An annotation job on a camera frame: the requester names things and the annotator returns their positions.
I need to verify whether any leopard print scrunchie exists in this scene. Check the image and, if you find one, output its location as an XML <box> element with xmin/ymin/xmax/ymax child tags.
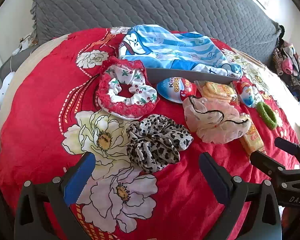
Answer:
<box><xmin>126</xmin><ymin>114</ymin><xmax>194</xmax><ymax>174</ymax></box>

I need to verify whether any white charging cable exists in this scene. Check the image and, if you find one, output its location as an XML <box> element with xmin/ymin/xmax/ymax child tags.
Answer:
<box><xmin>8</xmin><ymin>33</ymin><xmax>37</xmax><ymax>71</ymax></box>

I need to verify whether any blue red surprise egg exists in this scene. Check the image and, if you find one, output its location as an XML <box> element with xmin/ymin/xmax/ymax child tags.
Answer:
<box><xmin>234</xmin><ymin>81</ymin><xmax>256</xmax><ymax>108</ymax></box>
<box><xmin>157</xmin><ymin>77</ymin><xmax>197</xmax><ymax>104</ymax></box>

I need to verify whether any blue striped cartoon cloth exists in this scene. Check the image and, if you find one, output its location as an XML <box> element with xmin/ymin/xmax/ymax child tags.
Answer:
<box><xmin>119</xmin><ymin>24</ymin><xmax>243</xmax><ymax>79</ymax></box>

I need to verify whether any green hair tie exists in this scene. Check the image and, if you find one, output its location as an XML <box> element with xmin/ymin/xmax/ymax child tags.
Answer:
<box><xmin>255</xmin><ymin>101</ymin><xmax>279</xmax><ymax>131</ymax></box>

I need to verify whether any grey quilted pillow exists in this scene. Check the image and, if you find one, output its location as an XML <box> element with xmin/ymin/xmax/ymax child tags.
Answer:
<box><xmin>31</xmin><ymin>0</ymin><xmax>282</xmax><ymax>64</ymax></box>

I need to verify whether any pile of clothes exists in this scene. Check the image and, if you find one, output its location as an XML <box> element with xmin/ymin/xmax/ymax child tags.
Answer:
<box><xmin>270</xmin><ymin>25</ymin><xmax>300</xmax><ymax>104</ymax></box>

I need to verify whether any yellow snack cake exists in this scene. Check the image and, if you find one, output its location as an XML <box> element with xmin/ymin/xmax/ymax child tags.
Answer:
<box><xmin>239</xmin><ymin>120</ymin><xmax>266</xmax><ymax>158</ymax></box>
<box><xmin>194</xmin><ymin>80</ymin><xmax>239</xmax><ymax>105</ymax></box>

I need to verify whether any red white cherry scrunchie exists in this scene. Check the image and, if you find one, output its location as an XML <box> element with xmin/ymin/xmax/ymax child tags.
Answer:
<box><xmin>96</xmin><ymin>56</ymin><xmax>159</xmax><ymax>121</ymax></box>

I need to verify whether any red floral bedspread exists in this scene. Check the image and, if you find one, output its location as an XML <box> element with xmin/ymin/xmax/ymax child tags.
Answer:
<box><xmin>0</xmin><ymin>27</ymin><xmax>300</xmax><ymax>239</ymax></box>

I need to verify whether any sheer pink scrunchie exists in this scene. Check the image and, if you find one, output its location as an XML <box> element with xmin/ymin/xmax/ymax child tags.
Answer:
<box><xmin>183</xmin><ymin>95</ymin><xmax>251</xmax><ymax>144</ymax></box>

